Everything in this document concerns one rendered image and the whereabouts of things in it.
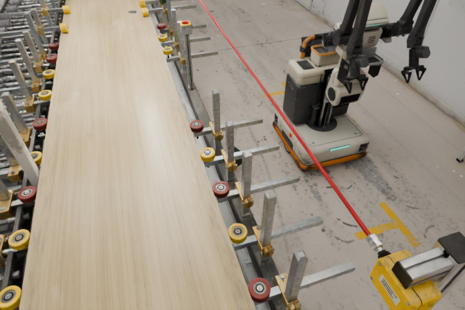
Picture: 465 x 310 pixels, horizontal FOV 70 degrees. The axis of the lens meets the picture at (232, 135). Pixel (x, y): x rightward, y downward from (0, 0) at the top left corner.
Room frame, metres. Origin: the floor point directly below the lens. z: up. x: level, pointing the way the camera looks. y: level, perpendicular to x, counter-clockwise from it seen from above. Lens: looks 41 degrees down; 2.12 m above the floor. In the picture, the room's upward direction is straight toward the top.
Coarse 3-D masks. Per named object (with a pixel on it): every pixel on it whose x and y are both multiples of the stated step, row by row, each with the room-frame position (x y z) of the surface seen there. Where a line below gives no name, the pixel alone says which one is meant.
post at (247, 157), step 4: (244, 152) 1.03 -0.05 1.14; (248, 152) 1.03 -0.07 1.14; (244, 156) 1.01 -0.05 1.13; (248, 156) 1.01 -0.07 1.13; (252, 156) 1.02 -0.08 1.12; (244, 160) 1.01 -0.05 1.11; (248, 160) 1.01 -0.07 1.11; (252, 160) 1.02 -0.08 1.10; (244, 164) 1.01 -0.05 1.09; (248, 164) 1.01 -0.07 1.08; (244, 168) 1.01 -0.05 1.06; (248, 168) 1.01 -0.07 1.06; (244, 172) 1.01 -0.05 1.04; (248, 172) 1.01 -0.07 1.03; (244, 176) 1.01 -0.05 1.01; (248, 176) 1.01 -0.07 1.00; (244, 180) 1.01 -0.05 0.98; (248, 180) 1.01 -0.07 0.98; (244, 184) 1.01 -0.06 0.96; (248, 184) 1.01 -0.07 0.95; (244, 188) 1.01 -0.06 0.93; (248, 188) 1.01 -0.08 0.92; (244, 192) 1.01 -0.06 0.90; (248, 192) 1.01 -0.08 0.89; (244, 196) 1.01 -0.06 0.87; (248, 196) 1.01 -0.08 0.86; (244, 208) 1.01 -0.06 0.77; (248, 208) 1.02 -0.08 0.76; (244, 212) 1.01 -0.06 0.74; (248, 212) 1.02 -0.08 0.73
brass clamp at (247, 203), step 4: (236, 184) 1.09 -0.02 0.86; (236, 188) 1.08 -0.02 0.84; (240, 188) 1.07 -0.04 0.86; (240, 192) 1.04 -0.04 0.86; (240, 196) 1.02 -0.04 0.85; (240, 200) 1.02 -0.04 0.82; (244, 200) 1.00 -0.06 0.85; (248, 200) 1.00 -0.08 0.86; (252, 200) 1.01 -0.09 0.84; (244, 204) 0.98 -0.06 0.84; (248, 204) 0.99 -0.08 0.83; (252, 204) 0.99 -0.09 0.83
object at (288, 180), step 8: (288, 176) 1.15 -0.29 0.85; (296, 176) 1.15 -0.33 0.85; (256, 184) 1.10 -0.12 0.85; (264, 184) 1.10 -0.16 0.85; (272, 184) 1.10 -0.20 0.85; (280, 184) 1.11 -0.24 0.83; (288, 184) 1.13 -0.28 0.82; (232, 192) 1.05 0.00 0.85; (256, 192) 1.07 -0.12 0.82; (224, 200) 1.02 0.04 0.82
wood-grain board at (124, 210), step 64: (128, 0) 3.59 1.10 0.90; (64, 64) 2.22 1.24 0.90; (128, 64) 2.22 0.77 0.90; (64, 128) 1.48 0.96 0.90; (128, 128) 1.48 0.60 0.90; (64, 192) 1.00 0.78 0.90; (128, 192) 1.00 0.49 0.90; (192, 192) 1.00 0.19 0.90; (64, 256) 0.68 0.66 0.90; (128, 256) 0.68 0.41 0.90; (192, 256) 0.68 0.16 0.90
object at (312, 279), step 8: (344, 264) 0.68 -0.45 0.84; (352, 264) 0.68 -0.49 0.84; (320, 272) 0.65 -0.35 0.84; (328, 272) 0.65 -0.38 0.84; (336, 272) 0.65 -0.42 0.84; (344, 272) 0.65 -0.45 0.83; (304, 280) 0.62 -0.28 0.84; (312, 280) 0.62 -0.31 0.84; (320, 280) 0.62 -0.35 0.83; (272, 288) 0.59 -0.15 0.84; (272, 296) 0.56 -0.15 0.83; (256, 304) 0.54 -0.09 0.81
